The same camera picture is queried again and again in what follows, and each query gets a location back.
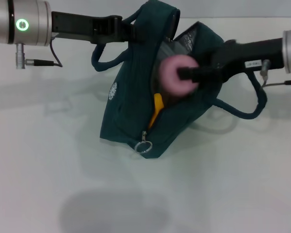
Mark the dark teal zip bag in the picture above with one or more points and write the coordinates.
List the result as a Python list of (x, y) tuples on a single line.
[(128, 85)]

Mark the clear box with blue lid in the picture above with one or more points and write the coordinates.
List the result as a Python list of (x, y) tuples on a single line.
[(171, 49)]

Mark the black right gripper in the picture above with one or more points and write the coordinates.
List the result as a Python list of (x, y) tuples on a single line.
[(245, 55)]

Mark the yellow toy banana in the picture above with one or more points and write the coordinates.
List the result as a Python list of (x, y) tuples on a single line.
[(157, 102)]

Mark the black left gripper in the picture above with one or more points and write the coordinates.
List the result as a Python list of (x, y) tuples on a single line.
[(75, 25)]

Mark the pink toy peach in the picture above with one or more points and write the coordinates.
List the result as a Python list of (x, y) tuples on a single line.
[(169, 77)]

